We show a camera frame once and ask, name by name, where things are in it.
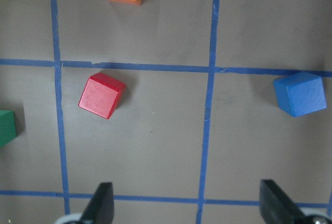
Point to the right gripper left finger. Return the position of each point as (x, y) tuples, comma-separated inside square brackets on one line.
[(100, 208)]

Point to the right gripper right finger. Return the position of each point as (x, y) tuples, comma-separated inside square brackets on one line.
[(275, 206)]

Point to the red wooden block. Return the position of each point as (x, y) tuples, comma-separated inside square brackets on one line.
[(101, 95)]

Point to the blue wooden block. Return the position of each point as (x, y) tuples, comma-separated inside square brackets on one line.
[(300, 94)]

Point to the green wooden block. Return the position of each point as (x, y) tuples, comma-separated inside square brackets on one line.
[(7, 127)]

